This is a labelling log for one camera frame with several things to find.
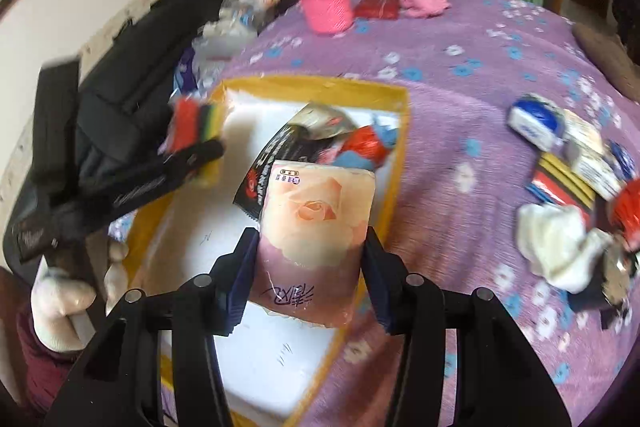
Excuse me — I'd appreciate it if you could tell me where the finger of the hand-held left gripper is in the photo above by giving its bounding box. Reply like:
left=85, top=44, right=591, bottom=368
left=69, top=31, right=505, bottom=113
left=107, top=139, right=226, bottom=214

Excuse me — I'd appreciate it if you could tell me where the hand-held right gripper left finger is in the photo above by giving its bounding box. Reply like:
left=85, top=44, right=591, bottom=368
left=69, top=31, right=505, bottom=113
left=42, top=227, right=261, bottom=427

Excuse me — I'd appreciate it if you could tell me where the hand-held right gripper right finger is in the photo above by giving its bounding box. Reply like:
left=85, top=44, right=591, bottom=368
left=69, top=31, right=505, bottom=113
left=362, top=227, right=573, bottom=427

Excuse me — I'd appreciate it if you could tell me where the red green yellow sponge pack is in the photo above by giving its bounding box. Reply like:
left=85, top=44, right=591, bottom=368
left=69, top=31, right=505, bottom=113
left=162, top=96, right=228, bottom=155

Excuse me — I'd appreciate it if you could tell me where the yellow-edged white box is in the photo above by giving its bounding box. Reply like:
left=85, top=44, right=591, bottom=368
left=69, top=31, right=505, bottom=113
left=107, top=76, right=412, bottom=427

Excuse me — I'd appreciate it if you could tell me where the rose print tissue pack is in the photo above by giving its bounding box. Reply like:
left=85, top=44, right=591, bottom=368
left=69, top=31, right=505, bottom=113
left=248, top=159, right=377, bottom=328

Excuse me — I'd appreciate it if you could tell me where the black snack packet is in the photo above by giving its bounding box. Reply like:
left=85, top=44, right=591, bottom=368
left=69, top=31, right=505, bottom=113
left=234, top=101, right=361, bottom=220

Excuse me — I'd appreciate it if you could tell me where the red and blue plastic bag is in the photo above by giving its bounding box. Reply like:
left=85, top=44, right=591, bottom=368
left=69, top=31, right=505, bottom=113
left=340, top=114, right=403, bottom=172

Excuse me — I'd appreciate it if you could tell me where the white cloth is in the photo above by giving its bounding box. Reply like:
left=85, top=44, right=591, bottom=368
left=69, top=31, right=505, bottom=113
left=516, top=202, right=613, bottom=293

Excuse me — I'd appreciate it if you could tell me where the black red yellow striped pack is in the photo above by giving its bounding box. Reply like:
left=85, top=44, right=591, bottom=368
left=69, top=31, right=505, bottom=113
left=525, top=152, right=598, bottom=212

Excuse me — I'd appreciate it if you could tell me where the blue white packet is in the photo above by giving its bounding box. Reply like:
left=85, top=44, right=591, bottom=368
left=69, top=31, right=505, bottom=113
left=507, top=93, right=566, bottom=152

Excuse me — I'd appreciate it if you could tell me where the person's left forearm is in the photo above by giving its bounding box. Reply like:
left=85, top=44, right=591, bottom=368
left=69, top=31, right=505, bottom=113
left=15, top=302, right=76, bottom=413

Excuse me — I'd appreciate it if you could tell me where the person's left hand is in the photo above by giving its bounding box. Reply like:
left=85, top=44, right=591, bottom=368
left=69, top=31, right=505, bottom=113
left=31, top=241, right=132, bottom=353

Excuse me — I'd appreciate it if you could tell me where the blue purple cloth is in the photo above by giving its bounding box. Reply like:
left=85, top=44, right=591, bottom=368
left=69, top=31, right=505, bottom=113
left=172, top=47, right=198, bottom=100

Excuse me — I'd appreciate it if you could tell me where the plastic bags pile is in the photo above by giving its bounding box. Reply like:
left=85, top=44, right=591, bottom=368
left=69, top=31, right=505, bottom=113
left=192, top=39, right=251, bottom=92

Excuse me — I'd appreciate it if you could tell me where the large black bag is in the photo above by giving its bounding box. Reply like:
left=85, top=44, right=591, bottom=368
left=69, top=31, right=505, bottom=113
left=75, top=0, right=226, bottom=192

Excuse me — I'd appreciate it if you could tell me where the clear plastic bag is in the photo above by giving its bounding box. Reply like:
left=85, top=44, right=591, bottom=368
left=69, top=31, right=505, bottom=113
left=200, top=0, right=281, bottom=58

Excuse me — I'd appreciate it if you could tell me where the black and gold trinket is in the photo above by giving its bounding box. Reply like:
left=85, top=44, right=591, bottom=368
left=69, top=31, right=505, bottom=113
left=567, top=247, right=640, bottom=330

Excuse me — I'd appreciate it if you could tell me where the grey white tissue pack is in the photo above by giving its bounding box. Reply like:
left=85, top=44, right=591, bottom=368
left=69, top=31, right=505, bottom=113
left=565, top=142, right=633, bottom=200

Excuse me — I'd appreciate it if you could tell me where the red wallet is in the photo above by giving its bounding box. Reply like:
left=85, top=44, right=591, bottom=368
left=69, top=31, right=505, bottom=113
left=354, top=0, right=402, bottom=20

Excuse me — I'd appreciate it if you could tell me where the brown plush slipper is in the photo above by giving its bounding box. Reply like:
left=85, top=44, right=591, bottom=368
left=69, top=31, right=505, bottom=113
left=571, top=23, right=640, bottom=105

